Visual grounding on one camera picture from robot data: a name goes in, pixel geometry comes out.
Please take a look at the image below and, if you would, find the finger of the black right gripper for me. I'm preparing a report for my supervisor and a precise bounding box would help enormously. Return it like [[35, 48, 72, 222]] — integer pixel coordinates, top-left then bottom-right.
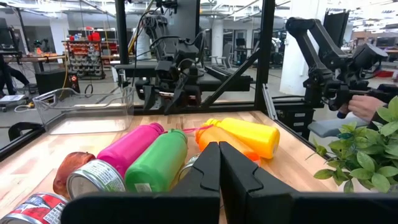
[[143, 85, 156, 110], [164, 76, 189, 114]]

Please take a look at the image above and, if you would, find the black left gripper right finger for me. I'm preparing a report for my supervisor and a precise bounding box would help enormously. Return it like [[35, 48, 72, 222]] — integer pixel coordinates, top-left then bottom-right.
[[219, 141, 398, 224]]

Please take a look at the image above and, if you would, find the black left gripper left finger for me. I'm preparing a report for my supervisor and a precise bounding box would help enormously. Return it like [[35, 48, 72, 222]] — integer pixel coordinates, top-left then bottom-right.
[[61, 142, 221, 224]]

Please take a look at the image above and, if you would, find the green plastic bottle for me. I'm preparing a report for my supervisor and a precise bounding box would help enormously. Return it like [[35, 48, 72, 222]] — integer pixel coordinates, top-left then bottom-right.
[[124, 129, 188, 193]]

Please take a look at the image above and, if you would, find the orange plastic bottle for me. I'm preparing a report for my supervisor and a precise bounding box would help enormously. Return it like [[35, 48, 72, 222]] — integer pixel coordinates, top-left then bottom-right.
[[195, 124, 261, 166]]

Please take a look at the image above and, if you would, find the pink plastic bottle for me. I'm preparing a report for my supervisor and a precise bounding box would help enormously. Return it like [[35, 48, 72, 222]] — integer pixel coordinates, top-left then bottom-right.
[[96, 122, 215, 179]]

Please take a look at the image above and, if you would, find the yellow plastic bottle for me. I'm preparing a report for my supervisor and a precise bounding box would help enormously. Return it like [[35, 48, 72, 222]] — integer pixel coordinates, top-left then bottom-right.
[[205, 117, 280, 159]]

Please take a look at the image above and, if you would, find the dark red apple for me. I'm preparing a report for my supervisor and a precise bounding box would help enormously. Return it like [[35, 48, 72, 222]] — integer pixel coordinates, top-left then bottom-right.
[[52, 151, 96, 200]]

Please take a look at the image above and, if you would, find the grey office chair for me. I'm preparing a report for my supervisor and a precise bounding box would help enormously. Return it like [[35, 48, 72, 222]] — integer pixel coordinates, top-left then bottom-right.
[[210, 43, 233, 68]]

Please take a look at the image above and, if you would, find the clear plastic bin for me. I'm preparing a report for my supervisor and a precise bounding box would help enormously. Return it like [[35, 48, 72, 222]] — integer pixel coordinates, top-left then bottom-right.
[[32, 86, 135, 135]]

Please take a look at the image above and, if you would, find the parts shelf with red bins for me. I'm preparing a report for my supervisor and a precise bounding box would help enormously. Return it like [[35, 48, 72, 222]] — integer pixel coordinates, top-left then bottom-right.
[[63, 30, 108, 80]]

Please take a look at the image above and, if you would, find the white green label tin can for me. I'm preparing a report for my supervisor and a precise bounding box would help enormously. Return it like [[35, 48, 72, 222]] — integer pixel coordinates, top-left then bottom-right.
[[66, 159, 127, 200]]

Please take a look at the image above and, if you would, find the black computer with red light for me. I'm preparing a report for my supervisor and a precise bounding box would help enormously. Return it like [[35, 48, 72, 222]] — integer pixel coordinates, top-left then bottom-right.
[[35, 68, 80, 94]]

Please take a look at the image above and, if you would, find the white plant pot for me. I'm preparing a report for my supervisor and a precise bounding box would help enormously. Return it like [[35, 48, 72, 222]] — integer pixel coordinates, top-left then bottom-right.
[[341, 179, 398, 194]]

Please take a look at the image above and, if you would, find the grey padded seat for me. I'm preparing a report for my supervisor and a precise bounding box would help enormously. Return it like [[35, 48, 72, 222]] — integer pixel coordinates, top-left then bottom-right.
[[307, 116, 368, 138]]

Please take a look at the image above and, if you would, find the green leafy plant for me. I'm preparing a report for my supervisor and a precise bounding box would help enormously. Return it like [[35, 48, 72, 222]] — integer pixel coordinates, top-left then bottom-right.
[[313, 96, 398, 194]]

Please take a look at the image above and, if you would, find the person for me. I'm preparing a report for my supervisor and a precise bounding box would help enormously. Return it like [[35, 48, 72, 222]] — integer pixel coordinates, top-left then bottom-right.
[[0, 62, 30, 96]]

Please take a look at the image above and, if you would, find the person's hand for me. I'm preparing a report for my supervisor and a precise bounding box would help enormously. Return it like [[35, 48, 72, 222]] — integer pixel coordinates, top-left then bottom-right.
[[347, 95, 387, 123]]

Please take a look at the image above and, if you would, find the red label tin can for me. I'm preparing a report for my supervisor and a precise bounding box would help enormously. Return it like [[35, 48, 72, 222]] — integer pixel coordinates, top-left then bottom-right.
[[0, 192, 68, 224]]

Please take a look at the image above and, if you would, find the black aluminium rig frame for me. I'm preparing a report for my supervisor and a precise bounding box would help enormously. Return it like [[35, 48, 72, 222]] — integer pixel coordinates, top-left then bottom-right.
[[0, 0, 315, 162]]

